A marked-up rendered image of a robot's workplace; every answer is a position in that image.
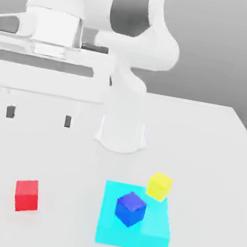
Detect large cyan box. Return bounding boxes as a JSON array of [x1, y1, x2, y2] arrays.
[[93, 178, 179, 247]]

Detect small blue cube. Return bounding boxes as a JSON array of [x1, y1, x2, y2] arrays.
[[112, 188, 150, 231]]

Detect small yellow cube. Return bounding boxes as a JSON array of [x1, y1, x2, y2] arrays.
[[145, 170, 175, 204]]

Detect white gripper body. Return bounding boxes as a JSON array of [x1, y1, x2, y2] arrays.
[[0, 34, 118, 108]]

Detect small red cube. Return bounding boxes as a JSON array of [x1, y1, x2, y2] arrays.
[[11, 176, 43, 215]]

